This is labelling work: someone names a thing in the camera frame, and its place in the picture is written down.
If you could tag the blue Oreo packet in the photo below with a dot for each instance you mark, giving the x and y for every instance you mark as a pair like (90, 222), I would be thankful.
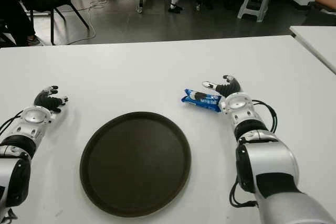
(199, 100)

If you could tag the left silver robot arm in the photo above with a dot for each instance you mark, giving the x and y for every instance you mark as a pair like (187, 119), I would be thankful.
(15, 171)

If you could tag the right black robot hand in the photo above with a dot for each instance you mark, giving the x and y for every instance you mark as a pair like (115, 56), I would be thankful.
(229, 86)

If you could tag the person in black trousers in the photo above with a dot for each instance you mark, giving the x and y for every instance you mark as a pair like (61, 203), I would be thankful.
(15, 19)

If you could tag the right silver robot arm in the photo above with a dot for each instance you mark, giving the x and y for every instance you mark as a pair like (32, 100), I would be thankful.
(265, 155)

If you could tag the round dark brown tray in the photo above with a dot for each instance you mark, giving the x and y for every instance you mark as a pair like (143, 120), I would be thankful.
(135, 165)

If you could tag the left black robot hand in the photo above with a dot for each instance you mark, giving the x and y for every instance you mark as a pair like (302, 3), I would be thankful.
(48, 100)

